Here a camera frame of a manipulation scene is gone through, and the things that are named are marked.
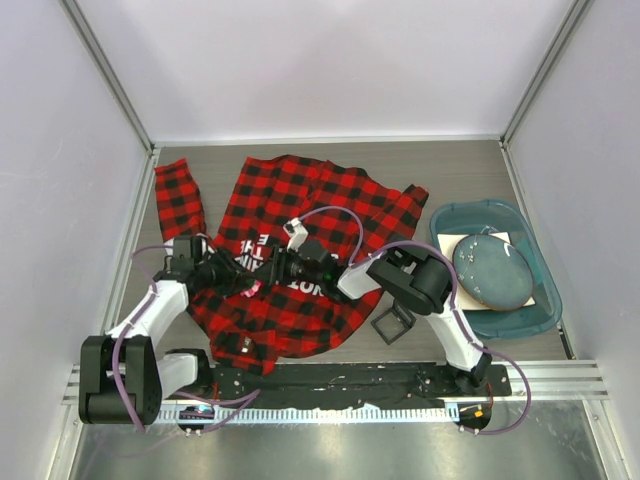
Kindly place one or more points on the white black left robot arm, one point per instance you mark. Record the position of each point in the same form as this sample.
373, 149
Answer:
121, 379

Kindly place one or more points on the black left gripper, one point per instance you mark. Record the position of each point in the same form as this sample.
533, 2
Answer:
227, 287

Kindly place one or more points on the aluminium front rail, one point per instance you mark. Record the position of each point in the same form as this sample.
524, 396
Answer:
536, 380

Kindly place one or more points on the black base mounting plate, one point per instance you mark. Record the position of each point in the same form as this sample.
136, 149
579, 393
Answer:
342, 385

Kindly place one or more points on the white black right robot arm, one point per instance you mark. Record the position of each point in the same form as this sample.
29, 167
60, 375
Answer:
417, 276

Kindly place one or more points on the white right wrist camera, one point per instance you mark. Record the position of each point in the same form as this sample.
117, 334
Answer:
297, 234

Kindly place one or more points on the small black square frame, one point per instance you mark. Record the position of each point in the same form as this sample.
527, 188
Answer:
393, 323

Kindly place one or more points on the blue round ceramic plate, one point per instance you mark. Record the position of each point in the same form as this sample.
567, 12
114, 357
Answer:
492, 272

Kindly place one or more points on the red black plaid shirt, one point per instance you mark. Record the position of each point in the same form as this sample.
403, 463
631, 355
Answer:
345, 210

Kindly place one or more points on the pink white flower brooch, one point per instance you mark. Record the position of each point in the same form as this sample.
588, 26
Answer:
252, 291

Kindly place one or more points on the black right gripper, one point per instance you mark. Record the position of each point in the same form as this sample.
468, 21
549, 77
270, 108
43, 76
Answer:
267, 276

